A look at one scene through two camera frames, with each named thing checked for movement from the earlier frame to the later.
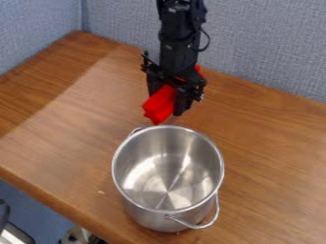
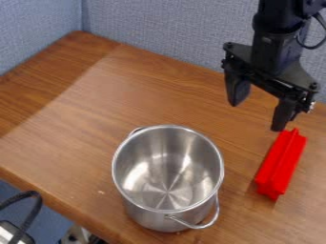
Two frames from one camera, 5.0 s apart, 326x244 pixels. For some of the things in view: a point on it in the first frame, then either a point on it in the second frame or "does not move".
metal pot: x=167 y=172 does not move
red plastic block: x=159 y=104 → x=280 y=163
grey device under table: x=13 y=235 does not move
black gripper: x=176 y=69 → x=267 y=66
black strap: x=8 y=211 → x=34 y=213
